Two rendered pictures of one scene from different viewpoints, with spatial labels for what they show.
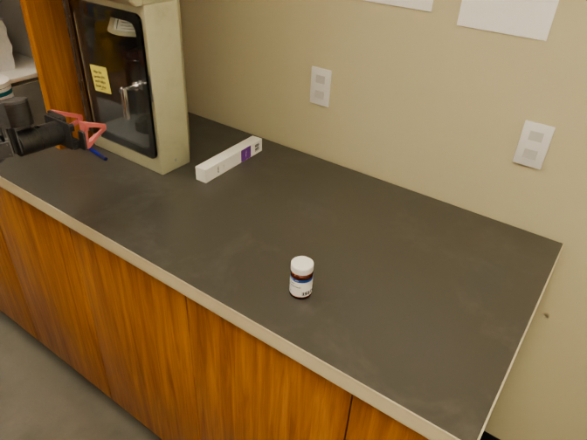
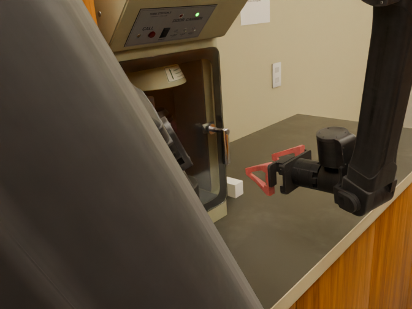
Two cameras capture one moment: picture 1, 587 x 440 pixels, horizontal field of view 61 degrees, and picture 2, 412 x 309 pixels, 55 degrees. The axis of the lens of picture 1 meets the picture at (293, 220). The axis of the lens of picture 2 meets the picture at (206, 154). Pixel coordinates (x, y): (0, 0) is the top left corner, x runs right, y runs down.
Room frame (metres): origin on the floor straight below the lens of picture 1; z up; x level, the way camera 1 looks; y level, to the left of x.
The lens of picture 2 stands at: (1.15, 1.35, 1.46)
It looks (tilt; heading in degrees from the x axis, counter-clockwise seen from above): 20 degrees down; 281
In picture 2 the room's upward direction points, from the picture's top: 4 degrees counter-clockwise
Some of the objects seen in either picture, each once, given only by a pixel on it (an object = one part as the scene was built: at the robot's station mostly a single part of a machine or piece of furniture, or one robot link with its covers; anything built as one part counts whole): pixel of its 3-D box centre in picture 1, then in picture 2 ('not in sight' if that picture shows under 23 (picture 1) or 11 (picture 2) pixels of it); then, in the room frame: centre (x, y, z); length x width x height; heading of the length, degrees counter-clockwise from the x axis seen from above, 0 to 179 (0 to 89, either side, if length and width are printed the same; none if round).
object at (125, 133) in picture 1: (112, 80); (178, 144); (1.37, 0.53, 1.19); 0.30 x 0.01 x 0.40; 56
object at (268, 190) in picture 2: (69, 123); (267, 173); (1.17, 0.58, 1.14); 0.09 x 0.07 x 0.07; 146
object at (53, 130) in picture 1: (51, 134); (306, 173); (1.09, 0.59, 1.15); 0.10 x 0.07 x 0.07; 56
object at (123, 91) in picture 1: (130, 100); (220, 144); (1.29, 0.46, 1.17); 0.05 x 0.03 x 0.10; 146
